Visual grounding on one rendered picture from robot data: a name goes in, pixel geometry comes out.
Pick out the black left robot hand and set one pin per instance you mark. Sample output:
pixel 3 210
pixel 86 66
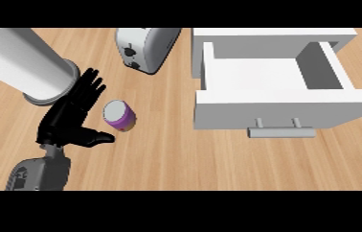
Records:
pixel 71 114

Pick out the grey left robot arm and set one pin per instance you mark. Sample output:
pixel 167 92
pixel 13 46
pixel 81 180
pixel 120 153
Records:
pixel 40 173

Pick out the purple can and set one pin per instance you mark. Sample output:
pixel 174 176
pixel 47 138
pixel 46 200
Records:
pixel 120 115

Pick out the white open drawer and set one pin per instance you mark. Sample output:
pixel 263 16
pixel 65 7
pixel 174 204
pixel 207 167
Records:
pixel 273 92

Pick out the white paper towel roll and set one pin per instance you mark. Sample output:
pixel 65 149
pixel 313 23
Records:
pixel 28 66

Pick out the silver toaster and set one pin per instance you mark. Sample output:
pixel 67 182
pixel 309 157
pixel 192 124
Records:
pixel 145 49

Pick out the white cabinet body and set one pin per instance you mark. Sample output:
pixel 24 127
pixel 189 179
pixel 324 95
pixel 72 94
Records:
pixel 263 42

